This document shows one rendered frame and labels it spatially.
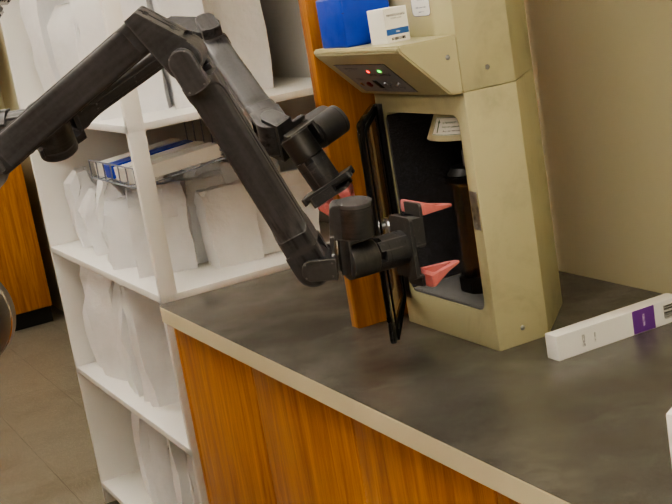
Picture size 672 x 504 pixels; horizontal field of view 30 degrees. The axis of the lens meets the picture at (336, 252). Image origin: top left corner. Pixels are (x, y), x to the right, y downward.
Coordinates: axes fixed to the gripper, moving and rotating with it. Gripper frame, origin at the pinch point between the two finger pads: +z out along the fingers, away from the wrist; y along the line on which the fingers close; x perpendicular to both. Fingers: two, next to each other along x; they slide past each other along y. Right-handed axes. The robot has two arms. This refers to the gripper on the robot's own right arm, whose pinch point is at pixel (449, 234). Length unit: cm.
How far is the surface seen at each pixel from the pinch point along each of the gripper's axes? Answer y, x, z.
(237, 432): -52, 78, -15
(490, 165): 7.6, 8.7, 15.5
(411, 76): 25.1, 14.4, 5.5
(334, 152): 10.1, 45.8, 4.2
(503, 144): 10.7, 8.7, 18.8
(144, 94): 20, 149, 2
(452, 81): 23.4, 8.9, 10.1
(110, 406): -88, 232, -3
